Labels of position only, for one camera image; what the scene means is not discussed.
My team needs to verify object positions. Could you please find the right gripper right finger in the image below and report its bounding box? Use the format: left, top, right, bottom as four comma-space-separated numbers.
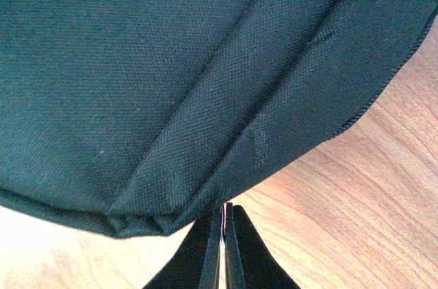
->
225, 203, 299, 289

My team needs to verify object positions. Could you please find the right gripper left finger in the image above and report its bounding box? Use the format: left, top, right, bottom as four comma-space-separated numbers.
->
144, 209, 222, 289

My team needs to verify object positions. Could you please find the black student backpack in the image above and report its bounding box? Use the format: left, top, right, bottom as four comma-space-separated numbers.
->
1, 0, 437, 238

